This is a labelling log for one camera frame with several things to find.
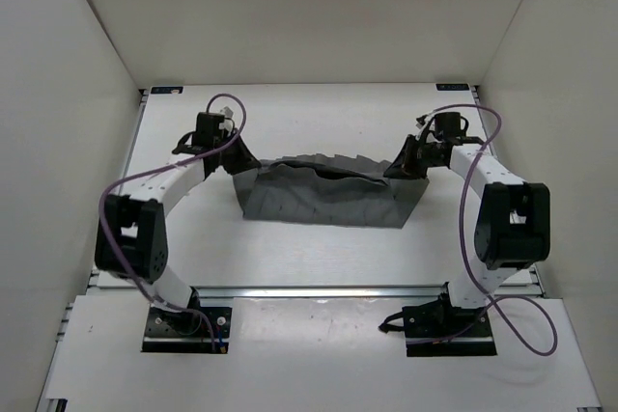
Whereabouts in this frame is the grey pleated skirt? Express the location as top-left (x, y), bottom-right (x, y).
top-left (233, 153), bottom-right (429, 229)

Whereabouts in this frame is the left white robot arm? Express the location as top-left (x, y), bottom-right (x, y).
top-left (95, 107), bottom-right (261, 333)

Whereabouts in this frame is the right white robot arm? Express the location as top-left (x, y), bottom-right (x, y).
top-left (384, 112), bottom-right (550, 336)

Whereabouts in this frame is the right blue corner label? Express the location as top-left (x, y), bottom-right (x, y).
top-left (435, 83), bottom-right (469, 92)

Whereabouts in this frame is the blue corner label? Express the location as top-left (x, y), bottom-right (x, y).
top-left (150, 86), bottom-right (183, 95)
top-left (435, 83), bottom-right (469, 92)

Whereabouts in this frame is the left blue corner label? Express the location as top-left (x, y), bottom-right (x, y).
top-left (150, 86), bottom-right (183, 95)

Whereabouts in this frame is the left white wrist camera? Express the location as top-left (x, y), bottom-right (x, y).
top-left (219, 106), bottom-right (236, 133)

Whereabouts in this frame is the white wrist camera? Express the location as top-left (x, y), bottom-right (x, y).
top-left (219, 106), bottom-right (236, 133)
top-left (416, 113), bottom-right (435, 130)

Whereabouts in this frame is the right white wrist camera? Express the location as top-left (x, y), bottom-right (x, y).
top-left (416, 113), bottom-right (435, 130)

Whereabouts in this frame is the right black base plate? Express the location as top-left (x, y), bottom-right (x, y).
top-left (403, 301), bottom-right (497, 358)

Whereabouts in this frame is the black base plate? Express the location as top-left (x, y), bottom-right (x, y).
top-left (403, 301), bottom-right (497, 358)
top-left (141, 306), bottom-right (233, 355)

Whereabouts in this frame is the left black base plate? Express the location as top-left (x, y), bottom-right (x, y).
top-left (141, 306), bottom-right (233, 355)

